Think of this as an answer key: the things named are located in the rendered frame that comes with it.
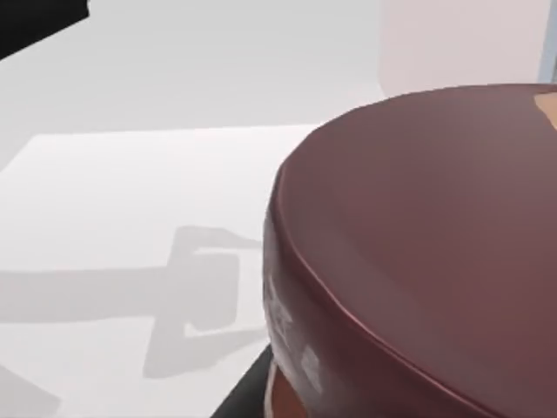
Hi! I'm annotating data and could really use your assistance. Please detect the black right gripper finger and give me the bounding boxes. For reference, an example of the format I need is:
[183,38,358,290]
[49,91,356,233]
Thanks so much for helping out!
[209,347,274,418]

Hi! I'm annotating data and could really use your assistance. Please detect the dark red round can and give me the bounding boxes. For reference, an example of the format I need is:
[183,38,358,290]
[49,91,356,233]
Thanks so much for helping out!
[262,83,557,418]

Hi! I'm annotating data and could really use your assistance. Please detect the pale pink box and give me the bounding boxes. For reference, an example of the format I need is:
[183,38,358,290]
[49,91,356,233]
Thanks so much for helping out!
[379,0,557,100]

